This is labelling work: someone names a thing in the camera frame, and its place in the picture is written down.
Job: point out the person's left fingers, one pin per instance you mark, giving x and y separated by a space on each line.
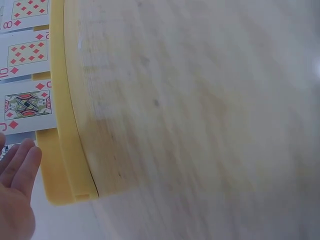
23 157

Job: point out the yellow plastic tray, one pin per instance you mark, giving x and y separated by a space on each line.
63 125

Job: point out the person's left hand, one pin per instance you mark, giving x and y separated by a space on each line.
13 195

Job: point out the red diamonds face playing card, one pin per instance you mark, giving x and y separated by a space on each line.
27 105

